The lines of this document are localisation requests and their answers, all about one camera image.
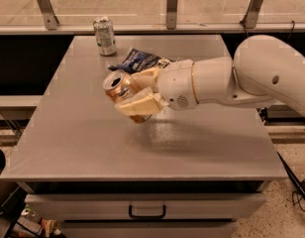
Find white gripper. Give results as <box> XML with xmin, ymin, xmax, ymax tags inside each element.
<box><xmin>115</xmin><ymin>59</ymin><xmax>197</xmax><ymax>116</ymax></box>

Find grey cabinet drawer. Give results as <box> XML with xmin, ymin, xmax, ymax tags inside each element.
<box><xmin>26</xmin><ymin>193</ymin><xmax>265</xmax><ymax>221</ymax></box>

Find black hanging cable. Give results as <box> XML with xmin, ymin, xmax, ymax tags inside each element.
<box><xmin>240</xmin><ymin>19</ymin><xmax>296</xmax><ymax>45</ymax></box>

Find metal railing bracket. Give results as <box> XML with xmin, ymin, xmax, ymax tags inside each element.
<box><xmin>241</xmin><ymin>0</ymin><xmax>264</xmax><ymax>29</ymax></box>
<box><xmin>37</xmin><ymin>0</ymin><xmax>59</xmax><ymax>30</ymax></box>
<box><xmin>165</xmin><ymin>0</ymin><xmax>178</xmax><ymax>30</ymax></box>

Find right metal railing bracket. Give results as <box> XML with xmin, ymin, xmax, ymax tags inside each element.
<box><xmin>241</xmin><ymin>0</ymin><xmax>264</xmax><ymax>29</ymax></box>

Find clutter items on floor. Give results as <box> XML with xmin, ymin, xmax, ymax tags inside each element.
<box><xmin>11</xmin><ymin>205</ymin><xmax>67</xmax><ymax>238</ymax></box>

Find middle metal railing bracket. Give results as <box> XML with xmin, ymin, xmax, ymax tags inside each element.
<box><xmin>165</xmin><ymin>0</ymin><xmax>178</xmax><ymax>30</ymax></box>

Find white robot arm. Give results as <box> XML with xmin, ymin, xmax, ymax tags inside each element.
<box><xmin>115</xmin><ymin>35</ymin><xmax>305</xmax><ymax>117</ymax></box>

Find green and white soda can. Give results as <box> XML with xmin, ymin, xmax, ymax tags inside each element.
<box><xmin>93</xmin><ymin>16</ymin><xmax>116</xmax><ymax>56</ymax></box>

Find blue chip bag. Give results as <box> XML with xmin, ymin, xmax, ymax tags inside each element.
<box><xmin>108</xmin><ymin>49</ymin><xmax>171</xmax><ymax>74</ymax></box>

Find black floor cable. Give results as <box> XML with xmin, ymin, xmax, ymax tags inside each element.
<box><xmin>276</xmin><ymin>152</ymin><xmax>305</xmax><ymax>213</ymax></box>

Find left metal railing bracket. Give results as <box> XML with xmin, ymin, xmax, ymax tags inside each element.
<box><xmin>37</xmin><ymin>0</ymin><xmax>59</xmax><ymax>30</ymax></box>

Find black drawer handle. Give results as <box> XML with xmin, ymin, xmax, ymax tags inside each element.
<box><xmin>128</xmin><ymin>205</ymin><xmax>166</xmax><ymax>220</ymax></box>

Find orange soda can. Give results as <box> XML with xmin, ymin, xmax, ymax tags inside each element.
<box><xmin>102</xmin><ymin>68</ymin><xmax>153</xmax><ymax>125</ymax></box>

